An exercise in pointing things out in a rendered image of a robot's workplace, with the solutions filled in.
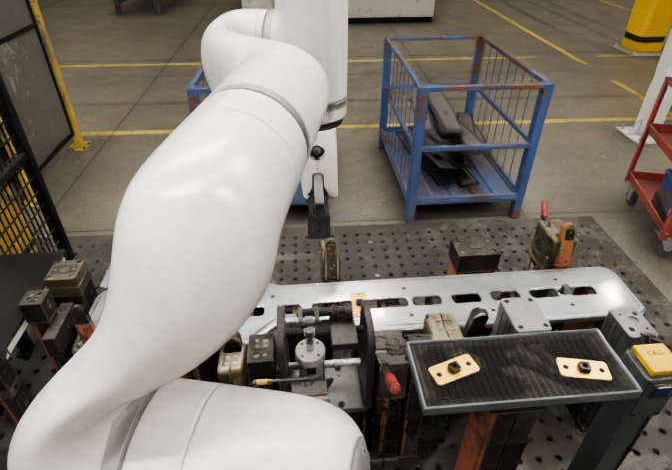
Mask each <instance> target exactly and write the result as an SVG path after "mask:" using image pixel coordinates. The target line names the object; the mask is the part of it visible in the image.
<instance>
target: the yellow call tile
mask: <svg viewBox="0 0 672 470"><path fill-rule="evenodd" d="M631 350H632V351H633V353H634V354H635V355H636V357H637V358H638V359H639V360H640V362H641V363H642V364H643V366H644V367H645V368H646V370H647V371H648V372H649V374H650V375H651V376H656V375H668V374H672V353H671V352H670V351H669V350H668V348H667V347H666V346H665V345H664V344H663V343H659V344H645V345H633V346H632V348H631Z"/></svg>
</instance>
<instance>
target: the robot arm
mask: <svg viewBox="0 0 672 470"><path fill-rule="evenodd" d="M347 53H348V0H275V8H274V9H271V10H268V9H239V10H233V11H229V12H227V13H224V14H223V15H221V16H220V17H218V18H217V19H215V20H214V21H213V22H212V23H211V24H210V25H209V26H208V28H207V29H206V31H205V32H204V35H203V38H202V43H201V59H202V65H203V70H204V74H205V77H206V80H207V83H208V85H209V87H210V89H211V91H212V93H211V94H210V95H209V96H208V97H207V98H206V99H205V100H203V102H202V103H201V104H200V105H199V106H198V107H197V108H196V109H195V110H194V111H193V112H192V113H191V114H190V115H189V116H188V117H187V118H186V119H185V120H184V121H183V122H182V123H181V124H180V125H179V126H178V127H177V128H176V129H175V130H174V131H173V132H172V133H171V134H170V135H169V136H168V137H167V138H166V139H165V140H164V142H163V143H162V144H161V145H160V146H159V147H158V148H157V149H156V150H155V151H154V152H153V153H152V154H151V155H150V156H149V158H148V159H147V160H146V161H145V162H144V163H143V165H142V166H141V167H140V168H139V170H138V171H137V172H136V174H135V175H134V177H133V178H132V180H131V182H130V184H129V186H128V188H127V190H126V192H125V194H124V196H123V199H122V201H121V204H120V208H119V211H118V215H117V219H116V223H115V230H114V237H113V245H112V256H111V267H110V277H109V285H108V291H107V297H106V302H105V306H104V309H103V313H102V316H101V318H100V321H99V323H98V325H97V327H96V329H95V331H94V332H93V334H92V336H91V337H90V338H89V340H88V341H87V342H86V343H85V344H84V345H83V347H82V348H81V349H80V350H79V351H78V352H77V353H76V354H75V355H74V356H73V357H72V358H71V359H70V360H69V361H68V362H67V363H66V364H65V365H64V366H63V367H62V368H61V369H60V370H59V371H58V373H57V374H56V375H55V376H54V377H53V378H52V379H51V380H50V381H49V382H48V383H47V384H46V386H45V387H44V388H43V389H42V390H41V391H40V392H39V394H38V395H37V396H36V397H35V399H34V400H33V401H32V403H31V404H30V405H29V407H28V408H27V410H26V411H25V413H24V415H23V416H22V418H21V420H20V421H19V423H18V425H17V428H16V430H15V432H14V434H13V437H12V440H11V443H10V447H9V452H8V462H7V468H8V470H370V461H371V458H370V454H369V451H367V447H366V443H365V439H364V437H363V435H362V433H361V431H360V429H359V427H358V426H357V425H356V423H355V422H354V421H353V419H352V418H351V417H350V416H349V415H347V414H346V413H345V412H344V411H342V410H341V409H339V408H337V407H335V406H334V405H332V404H330V403H327V402H325V401H322V400H319V399H316V398H313V397H309V396H305V395H300V394H295V393H289V392H283V391H276V390H269V389H261V388H253V387H245V386H237V385H229V384H222V383H214V382H207V381H199V380H192V379H184V378H180V377H181V376H183V375H185V374H186V373H188V372H190V371H191V370H193V369H194V368H196V367H197V366H199V365H200V364H201V363H203V362H204V361H205V360H207V359H208V358H209V357H210V356H212V355H213V354H214V353H215V352H217V351H218V350H219V349H220V348H221V347H222V346H223V345H224V344H225V343H227V342H228V341H229V340H230V339H231V338H232V337H233V336H234V335H235V334H236V333H237V332H238V330H239V329H240V328H241V327H242V326H243V324H244V323H245V322H246V320H247V319H248V318H249V317H250V315H251V314H252V312H253V311H254V309H255V307H256V306H257V304H258V303H259V302H260V300H261V298H262V296H263V295H264V293H265V291H266V288H267V286H268V284H269V281H270V279H271V276H272V273H273V269H274V265H275V260H276V256H277V249H278V245H279V240H280V236H281V232H282V228H283V225H284V222H285V219H286V216H287V213H288V211H289V208H290V205H291V203H292V200H293V198H294V195H295V192H296V190H297V187H298V184H299V182H300V179H301V185H302V191H303V196H304V197H305V198H306V203H307V204H308V208H309V214H307V227H308V238H309V239H322V238H330V213H329V205H328V195H329V197H330V198H331V197H334V198H336V197H337V196H338V174H337V137H336V127H338V126H339V125H341V124H342V123H343V117H344V116H345V115H346V113H347ZM312 204H315V206H313V207H312ZM369 459H370V460H369Z"/></svg>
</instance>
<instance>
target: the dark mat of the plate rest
mask: <svg viewBox="0 0 672 470"><path fill-rule="evenodd" d="M410 349H411V353H412V356H413V360H414V364H415V367H416V371H417V375H418V378H419V382H420V385H421V389H422V393H423V396H424V400H425V404H426V406H427V407H431V406H444V405H456V404H468V403H481V402H493V401H506V400H518V399H531V398H543V397H555V396H568V395H580V394H593V393H605V392H618V391H630V390H637V389H636V388H635V387H634V385H633V384H632V382H631V381H630V380H629V378H628V377H627V375H626V374H625V373H624V371H623V370H622V368H621V367H620V366H619V364H618V363H617V361H616V360H615V358H614V357H613V356H612V354H611V353H610V352H609V350H608V349H607V347H606V346H605V345H604V343H603V342H602V340H601V339H600V338H599V336H598V335H597V333H596V332H595V333H580V334H566V335H553V336H539V337H524V338H510V339H496V340H482V341H467V342H453V343H440V344H426V345H412V346H410ZM464 354H468V355H469V356H470V357H471V358H472V359H473V361H474V362H475V363H476V364H477V365H478V367H479V371H478V372H476V373H473V374H470V375H468V376H465V377H463V378H460V379H458V380H455V381H453V382H450V383H447V384H445V385H442V386H440V385H438V384H437V383H436V381H435V380H434V378H433V377H432V375H431V374H430V373H429V368H430V367H432V366H435V365H438V364H440V363H443V362H446V361H448V360H451V359H454V358H456V357H459V356H462V355H464ZM557 358H568V359H579V360H589V361H600V362H604V363H606V365H607V367H608V370H609V372H610V374H611V376H612V380H611V381H605V380H594V379H584V378H574V377H564V376H562V375H561V374H560V371H559V368H558V365H557V362H556V359H557Z"/></svg>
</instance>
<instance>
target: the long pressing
mask: <svg viewBox="0 0 672 470"><path fill-rule="evenodd" d="M554 279H556V280H554ZM564 283H566V284H568V285H569V286H570V288H578V287H592V288H593V289H594V290H595V291H596V293H597V294H590V295H571V294H570V293H569V292H570V291H569V292H568V293H569V294H560V293H559V292H558V290H559V289H560V288H561V286H562V284H564ZM402 288H405V290H403V289H402ZM546 289H553V290H555V291H556V292H557V294H558V295H559V296H558V297H544V298H534V297H532V296H531V294H530V293H529V291H531V290H546ZM107 291H108V290H106V291H104V292H102V293H101V294H99V295H98V296H97V297H96V298H95V300H94V302H93V304H92V306H91V308H90V310H89V314H90V317H91V320H93V322H94V325H95V327H97V325H98V323H99V321H100V318H101V316H102V313H103V309H104V306H105V302H106V297H107ZM352 292H365V294H366V298H367V299H368V300H369V301H372V300H388V299H406V300H407V303H408V306H404V307H388V308H373V309H371V312H372V318H373V323H374V331H377V330H392V329H400V330H401V333H402V334H413V333H422V331H423V324H424V319H425V315H426V314H432V313H439V314H440V313H447V312H449V313H451V314H453V315H455V317H456V320H457V322H458V325H459V327H460V330H463V328H464V326H465V323H466V321H467V318H468V316H469V314H470V311H471V310H472V309H474V308H476V307H485V308H486V309H487V312H488V315H489V320H488V322H487V324H486V326H485V328H484V329H486V328H493V326H494V322H495V319H496V315H497V311H498V308H499V304H500V301H501V300H494V299H493V298H492V296H491V293H498V292H517V293H518V295H519V296H520V298H521V297H532V298H534V299H535V301H536V302H537V304H538V306H539V307H540V309H541V310H542V312H543V314H544V315H545V317H546V319H547V320H548V322H549V323H550V324H558V323H573V322H587V321H602V320H605V318H606V316H607V314H608V312H609V310H610V309H614V308H629V307H634V308H636V309H637V310H638V311H639V312H640V313H641V314H642V315H644V313H645V311H646V309H645V307H644V306H643V304H642V303H641V302H640V301H639V300H638V298H637V297H636V296H635V295H634V294H633V293H632V292H631V290H630V289H629V288H628V287H627V286H626V285H625V284H624V282H623V281H622V280H621V279H620V278H619V277H618V276H617V275H616V274H615V273H614V272H613V271H611V270H609V269H607V268H604V267H580V268H563V269H547V270H530V271H513V272H497V273H480V274H463V275H447V276H430V277H413V278H397V279H380V280H363V281H347V282H330V283H313V284H296V285H276V284H271V283H269V284H268V286H267V288H266V291H265V293H264V295H263V296H262V298H261V300H260V302H259V303H258V304H257V306H256V307H255V308H264V314H263V315H261V316H250V317H249V318H248V319H247V320H246V322H245V323H244V324H243V326H242V327H241V328H240V329H239V330H238V331H239V332H240V334H241V338H242V342H244V343H245V344H246V348H248V344H249V335H253V334H268V333H272V332H273V331H274V330H276V329H277V305H284V306H293V305H298V306H300V307H302V309H303V308H312V306H313V305H314V304H324V303H340V302H352V300H351V293H352ZM467 294H477V295H479V297H480V299H481V301H480V302H466V303H455V302H454V301H453V299H452V296H453V295H467ZM271 296H275V297H274V298H271ZM435 296H437V297H439V298H440V299H441V302H442V303H441V304H435V305H420V306H417V305H414V303H413V300H412V299H413V298H419V297H435ZM571 304H574V306H573V305H571ZM491 309H495V311H492V310H491ZM411 314H412V315H413V316H410V315H411Z"/></svg>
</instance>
